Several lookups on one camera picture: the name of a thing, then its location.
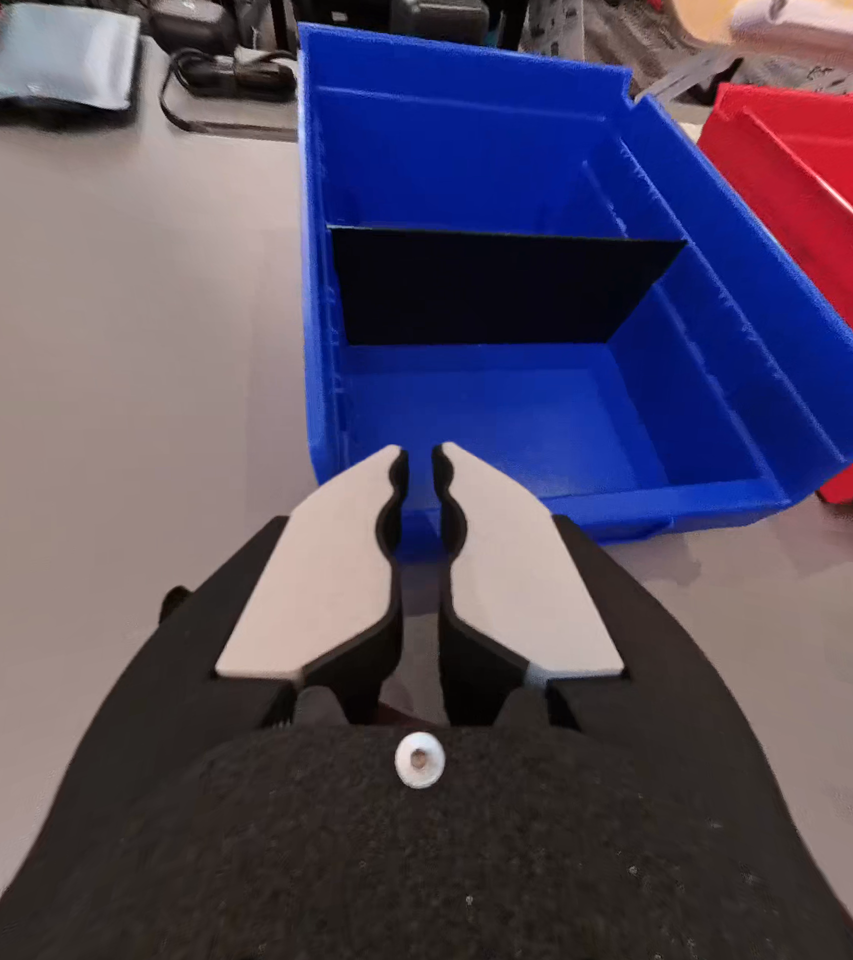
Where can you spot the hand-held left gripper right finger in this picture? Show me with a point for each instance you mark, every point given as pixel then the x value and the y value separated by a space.
pixel 524 585

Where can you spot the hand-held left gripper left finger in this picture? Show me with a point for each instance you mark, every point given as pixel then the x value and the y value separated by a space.
pixel 306 585

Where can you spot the blue storage bin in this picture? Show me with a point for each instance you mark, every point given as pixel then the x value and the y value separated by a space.
pixel 471 165

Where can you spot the red storage bin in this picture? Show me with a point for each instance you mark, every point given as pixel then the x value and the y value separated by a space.
pixel 831 195

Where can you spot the grey desk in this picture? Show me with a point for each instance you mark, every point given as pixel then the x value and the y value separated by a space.
pixel 96 337

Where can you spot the black case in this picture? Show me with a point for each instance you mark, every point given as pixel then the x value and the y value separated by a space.
pixel 194 22

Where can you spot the grey pouch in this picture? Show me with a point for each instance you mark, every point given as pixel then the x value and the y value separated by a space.
pixel 51 60

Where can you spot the wooden stand with white base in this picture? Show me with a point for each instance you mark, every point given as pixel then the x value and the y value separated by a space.
pixel 809 22

